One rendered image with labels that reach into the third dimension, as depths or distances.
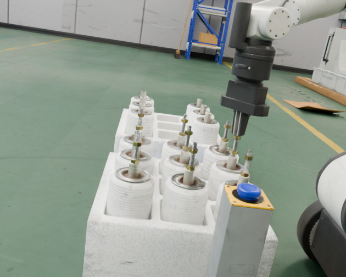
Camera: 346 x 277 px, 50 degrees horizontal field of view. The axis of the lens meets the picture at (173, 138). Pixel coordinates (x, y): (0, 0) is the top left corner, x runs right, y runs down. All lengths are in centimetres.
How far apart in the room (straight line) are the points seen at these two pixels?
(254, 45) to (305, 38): 665
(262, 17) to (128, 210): 48
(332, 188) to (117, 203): 41
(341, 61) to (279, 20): 441
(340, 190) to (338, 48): 464
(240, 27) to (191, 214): 41
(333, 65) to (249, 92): 448
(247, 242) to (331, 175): 22
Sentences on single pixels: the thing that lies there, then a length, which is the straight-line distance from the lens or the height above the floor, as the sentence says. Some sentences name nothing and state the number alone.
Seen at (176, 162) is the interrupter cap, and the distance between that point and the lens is 89.
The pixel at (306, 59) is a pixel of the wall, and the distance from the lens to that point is 752.
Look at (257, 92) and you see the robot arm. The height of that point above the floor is 45.
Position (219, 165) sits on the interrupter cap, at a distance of 92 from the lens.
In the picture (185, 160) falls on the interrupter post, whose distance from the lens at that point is 89.
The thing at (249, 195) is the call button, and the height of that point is 32.
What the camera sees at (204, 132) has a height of 22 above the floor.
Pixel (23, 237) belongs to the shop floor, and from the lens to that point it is 104.
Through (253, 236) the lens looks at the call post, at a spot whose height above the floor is 26.
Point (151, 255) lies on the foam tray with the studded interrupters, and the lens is 79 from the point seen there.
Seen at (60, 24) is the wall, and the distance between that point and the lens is 732.
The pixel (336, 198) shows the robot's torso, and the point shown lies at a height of 32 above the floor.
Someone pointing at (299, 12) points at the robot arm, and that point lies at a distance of 89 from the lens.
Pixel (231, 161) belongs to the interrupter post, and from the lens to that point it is 91.
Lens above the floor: 57
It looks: 17 degrees down
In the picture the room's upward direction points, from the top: 9 degrees clockwise
